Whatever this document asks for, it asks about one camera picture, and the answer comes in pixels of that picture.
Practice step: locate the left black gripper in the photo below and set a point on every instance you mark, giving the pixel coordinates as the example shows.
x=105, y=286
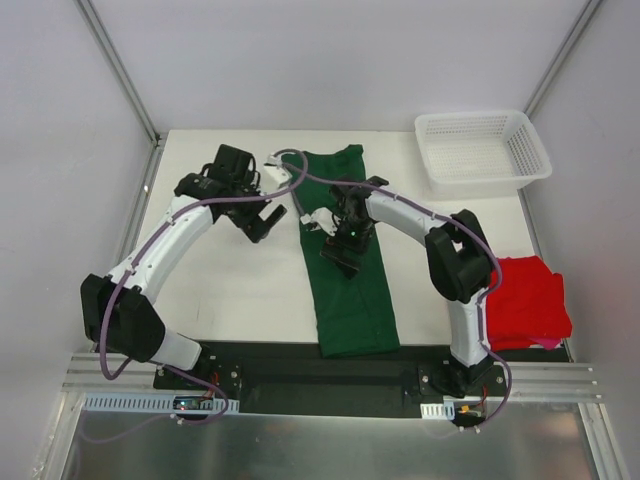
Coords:
x=252, y=221

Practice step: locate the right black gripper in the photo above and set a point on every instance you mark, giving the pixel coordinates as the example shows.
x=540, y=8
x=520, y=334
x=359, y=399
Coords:
x=343, y=248

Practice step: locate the green t shirt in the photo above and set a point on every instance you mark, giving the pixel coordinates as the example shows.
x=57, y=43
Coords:
x=354, y=316

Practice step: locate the white plastic basket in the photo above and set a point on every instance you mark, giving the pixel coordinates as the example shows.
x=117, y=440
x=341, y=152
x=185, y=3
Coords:
x=480, y=154

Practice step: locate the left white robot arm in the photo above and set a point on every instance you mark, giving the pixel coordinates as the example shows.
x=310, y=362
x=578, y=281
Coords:
x=118, y=308

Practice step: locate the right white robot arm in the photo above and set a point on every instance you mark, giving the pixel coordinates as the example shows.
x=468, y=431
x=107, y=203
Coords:
x=460, y=262

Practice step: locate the red folded t shirt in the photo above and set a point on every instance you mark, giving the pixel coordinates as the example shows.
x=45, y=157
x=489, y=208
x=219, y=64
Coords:
x=529, y=303

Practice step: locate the pink folded t shirt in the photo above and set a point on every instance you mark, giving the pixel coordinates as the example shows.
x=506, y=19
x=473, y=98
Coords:
x=547, y=343

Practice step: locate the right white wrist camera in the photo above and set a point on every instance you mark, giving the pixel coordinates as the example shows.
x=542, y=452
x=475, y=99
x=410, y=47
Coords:
x=320, y=219

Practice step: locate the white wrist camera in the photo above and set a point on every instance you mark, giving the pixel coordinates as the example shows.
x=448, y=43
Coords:
x=274, y=175
x=320, y=219

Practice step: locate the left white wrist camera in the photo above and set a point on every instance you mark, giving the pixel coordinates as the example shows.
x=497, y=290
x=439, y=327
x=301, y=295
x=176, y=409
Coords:
x=274, y=175

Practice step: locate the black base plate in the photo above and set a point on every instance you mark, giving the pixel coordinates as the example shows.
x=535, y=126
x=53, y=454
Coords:
x=310, y=400

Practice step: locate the right white cable duct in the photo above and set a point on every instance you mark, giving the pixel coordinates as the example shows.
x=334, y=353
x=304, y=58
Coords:
x=438, y=411

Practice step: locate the white cable duct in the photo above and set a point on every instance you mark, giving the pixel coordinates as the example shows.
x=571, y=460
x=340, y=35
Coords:
x=158, y=403
x=438, y=411

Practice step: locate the aluminium frame rail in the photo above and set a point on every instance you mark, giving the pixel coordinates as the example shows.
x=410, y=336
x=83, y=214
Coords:
x=236, y=376

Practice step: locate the left white cable duct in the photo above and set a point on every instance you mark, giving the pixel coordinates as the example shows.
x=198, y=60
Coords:
x=158, y=403

